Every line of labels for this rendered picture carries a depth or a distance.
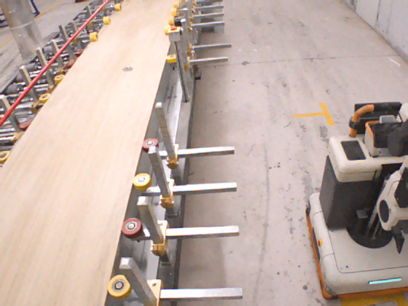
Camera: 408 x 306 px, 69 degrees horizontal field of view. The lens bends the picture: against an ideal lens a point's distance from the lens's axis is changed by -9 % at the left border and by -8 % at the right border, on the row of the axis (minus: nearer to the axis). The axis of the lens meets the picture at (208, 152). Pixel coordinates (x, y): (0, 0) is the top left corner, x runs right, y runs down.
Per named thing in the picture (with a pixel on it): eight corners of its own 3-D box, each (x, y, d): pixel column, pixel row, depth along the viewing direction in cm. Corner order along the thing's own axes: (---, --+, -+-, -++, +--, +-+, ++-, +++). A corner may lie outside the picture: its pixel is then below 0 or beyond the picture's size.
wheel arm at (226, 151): (234, 151, 165) (233, 145, 162) (234, 155, 163) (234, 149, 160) (151, 157, 169) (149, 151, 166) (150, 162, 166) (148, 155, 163)
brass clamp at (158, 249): (170, 227, 131) (168, 220, 128) (167, 256, 121) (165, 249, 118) (156, 228, 132) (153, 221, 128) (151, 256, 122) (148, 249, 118)
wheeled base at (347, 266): (303, 212, 223) (307, 189, 206) (388, 205, 217) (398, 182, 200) (321, 304, 172) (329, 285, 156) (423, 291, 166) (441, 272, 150)
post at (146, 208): (175, 265, 138) (148, 194, 107) (174, 272, 136) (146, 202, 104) (167, 265, 139) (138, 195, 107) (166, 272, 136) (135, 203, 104)
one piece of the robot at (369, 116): (344, 145, 167) (344, 103, 161) (404, 141, 164) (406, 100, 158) (351, 151, 157) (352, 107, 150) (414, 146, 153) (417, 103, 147)
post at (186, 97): (189, 97, 226) (179, 38, 197) (189, 101, 223) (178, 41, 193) (183, 98, 227) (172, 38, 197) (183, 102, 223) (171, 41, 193)
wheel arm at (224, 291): (242, 291, 109) (242, 286, 106) (242, 300, 106) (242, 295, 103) (123, 293, 112) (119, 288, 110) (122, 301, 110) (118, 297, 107)
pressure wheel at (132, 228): (131, 252, 126) (122, 236, 119) (127, 237, 132) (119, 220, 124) (149, 245, 128) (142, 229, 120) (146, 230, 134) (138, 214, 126)
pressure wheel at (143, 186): (137, 202, 146) (130, 185, 139) (141, 189, 152) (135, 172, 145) (153, 202, 145) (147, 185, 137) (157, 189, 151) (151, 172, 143)
